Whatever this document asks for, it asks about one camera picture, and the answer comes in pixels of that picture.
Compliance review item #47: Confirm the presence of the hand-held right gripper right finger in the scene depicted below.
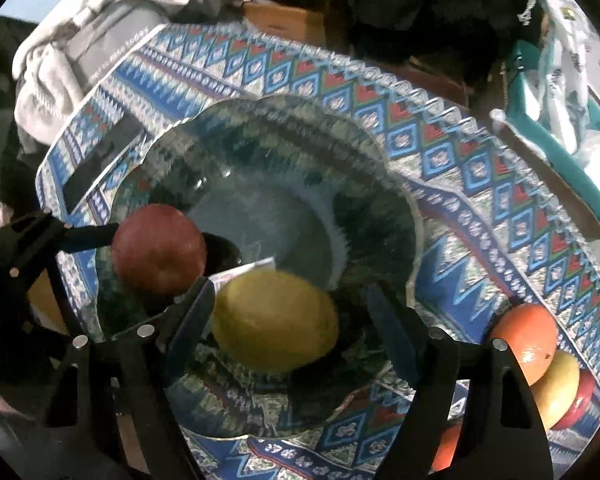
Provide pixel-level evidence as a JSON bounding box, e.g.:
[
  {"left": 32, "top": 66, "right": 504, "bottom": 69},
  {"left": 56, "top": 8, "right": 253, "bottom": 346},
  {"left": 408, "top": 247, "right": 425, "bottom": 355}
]
[{"left": 367, "top": 282, "right": 556, "bottom": 480}]

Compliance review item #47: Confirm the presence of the white printed plastic bag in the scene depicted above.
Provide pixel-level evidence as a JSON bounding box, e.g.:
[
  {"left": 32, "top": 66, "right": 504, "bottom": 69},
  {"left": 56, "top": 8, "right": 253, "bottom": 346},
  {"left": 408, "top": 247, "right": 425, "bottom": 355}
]
[{"left": 530, "top": 0, "right": 600, "bottom": 156}]

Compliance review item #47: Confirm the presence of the yellow-red apple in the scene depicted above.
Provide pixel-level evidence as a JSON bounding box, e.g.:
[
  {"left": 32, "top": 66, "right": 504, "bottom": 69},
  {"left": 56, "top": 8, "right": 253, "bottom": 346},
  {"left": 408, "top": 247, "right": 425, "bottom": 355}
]
[{"left": 530, "top": 349, "right": 581, "bottom": 431}]

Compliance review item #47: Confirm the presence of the orange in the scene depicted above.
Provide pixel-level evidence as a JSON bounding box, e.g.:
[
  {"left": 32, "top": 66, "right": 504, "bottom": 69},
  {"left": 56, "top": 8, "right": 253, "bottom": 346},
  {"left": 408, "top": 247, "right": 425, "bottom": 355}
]
[
  {"left": 430, "top": 422, "right": 463, "bottom": 473},
  {"left": 487, "top": 302, "right": 561, "bottom": 387}
]

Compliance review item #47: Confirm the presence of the clear glass bowl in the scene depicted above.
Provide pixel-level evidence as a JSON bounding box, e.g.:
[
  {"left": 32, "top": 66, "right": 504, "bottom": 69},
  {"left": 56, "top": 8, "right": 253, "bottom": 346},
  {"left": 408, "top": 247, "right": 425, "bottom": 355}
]
[{"left": 95, "top": 94, "right": 423, "bottom": 441}]

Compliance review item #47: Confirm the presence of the yellow lemon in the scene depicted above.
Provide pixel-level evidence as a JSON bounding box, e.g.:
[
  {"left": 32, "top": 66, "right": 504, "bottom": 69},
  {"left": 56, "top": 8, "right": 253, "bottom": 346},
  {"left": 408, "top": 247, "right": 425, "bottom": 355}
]
[{"left": 211, "top": 269, "right": 340, "bottom": 375}]

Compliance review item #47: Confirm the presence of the black fleece jacket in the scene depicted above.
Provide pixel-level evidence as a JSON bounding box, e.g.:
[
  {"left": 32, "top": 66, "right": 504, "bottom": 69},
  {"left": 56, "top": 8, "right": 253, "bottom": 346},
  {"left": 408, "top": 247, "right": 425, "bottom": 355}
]
[{"left": 285, "top": 0, "right": 536, "bottom": 86}]

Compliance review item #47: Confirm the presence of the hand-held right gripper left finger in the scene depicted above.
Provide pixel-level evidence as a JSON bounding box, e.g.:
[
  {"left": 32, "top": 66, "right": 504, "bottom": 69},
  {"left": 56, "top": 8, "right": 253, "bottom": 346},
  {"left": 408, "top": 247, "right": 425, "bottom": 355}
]
[{"left": 30, "top": 277, "right": 216, "bottom": 480}]

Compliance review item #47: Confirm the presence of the dark cloth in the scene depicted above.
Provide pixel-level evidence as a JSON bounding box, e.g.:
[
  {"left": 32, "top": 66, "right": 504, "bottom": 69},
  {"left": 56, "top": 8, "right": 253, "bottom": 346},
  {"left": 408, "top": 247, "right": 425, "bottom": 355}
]
[{"left": 0, "top": 16, "right": 38, "bottom": 211}]

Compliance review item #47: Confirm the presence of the red apple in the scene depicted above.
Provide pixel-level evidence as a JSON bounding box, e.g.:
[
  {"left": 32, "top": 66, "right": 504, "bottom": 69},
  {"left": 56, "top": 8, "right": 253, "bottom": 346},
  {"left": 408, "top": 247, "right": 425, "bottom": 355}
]
[
  {"left": 111, "top": 203, "right": 208, "bottom": 297},
  {"left": 550, "top": 369, "right": 598, "bottom": 432}
]

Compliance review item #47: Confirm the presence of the wooden box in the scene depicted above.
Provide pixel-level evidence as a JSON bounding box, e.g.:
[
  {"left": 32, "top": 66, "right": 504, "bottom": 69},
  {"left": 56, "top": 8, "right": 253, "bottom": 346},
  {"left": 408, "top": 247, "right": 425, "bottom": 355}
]
[{"left": 242, "top": 0, "right": 327, "bottom": 47}]

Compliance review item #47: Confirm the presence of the grey hooded sweatshirt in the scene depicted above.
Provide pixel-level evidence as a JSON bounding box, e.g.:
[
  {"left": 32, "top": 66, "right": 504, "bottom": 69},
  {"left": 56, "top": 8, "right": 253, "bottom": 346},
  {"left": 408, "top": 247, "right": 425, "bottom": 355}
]
[{"left": 12, "top": 0, "right": 253, "bottom": 146}]

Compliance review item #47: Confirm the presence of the teal box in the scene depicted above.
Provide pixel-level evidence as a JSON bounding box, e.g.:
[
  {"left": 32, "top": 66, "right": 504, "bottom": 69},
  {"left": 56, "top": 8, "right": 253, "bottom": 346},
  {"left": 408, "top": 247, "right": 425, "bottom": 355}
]
[{"left": 500, "top": 40, "right": 600, "bottom": 236}]

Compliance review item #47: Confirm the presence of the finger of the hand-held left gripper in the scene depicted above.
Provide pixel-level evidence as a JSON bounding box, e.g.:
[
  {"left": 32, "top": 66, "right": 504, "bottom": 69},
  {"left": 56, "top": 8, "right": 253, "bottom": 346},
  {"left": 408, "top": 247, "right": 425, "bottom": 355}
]
[
  {"left": 0, "top": 211, "right": 120, "bottom": 286},
  {"left": 202, "top": 232, "right": 241, "bottom": 277}
]

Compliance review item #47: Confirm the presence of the blue patterned tablecloth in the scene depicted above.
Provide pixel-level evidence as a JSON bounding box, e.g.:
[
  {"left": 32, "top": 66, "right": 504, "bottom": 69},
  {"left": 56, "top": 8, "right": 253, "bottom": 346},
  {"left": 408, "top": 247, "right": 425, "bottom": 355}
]
[{"left": 35, "top": 22, "right": 600, "bottom": 480}]

